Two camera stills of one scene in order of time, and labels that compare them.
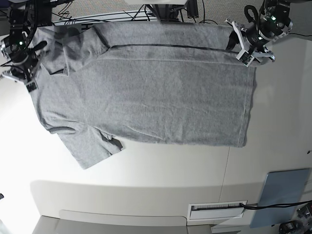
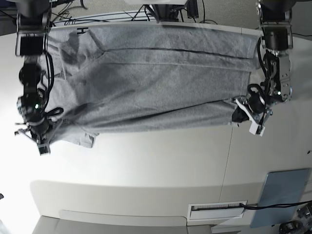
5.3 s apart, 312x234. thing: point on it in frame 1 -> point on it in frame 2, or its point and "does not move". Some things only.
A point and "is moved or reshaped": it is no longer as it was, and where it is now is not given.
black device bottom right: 292,227 does not move
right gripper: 249,42 -> 256,106
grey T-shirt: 99,84 is moved or reshaped
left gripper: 24,65 -> 40,127
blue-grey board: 281,187 does not move
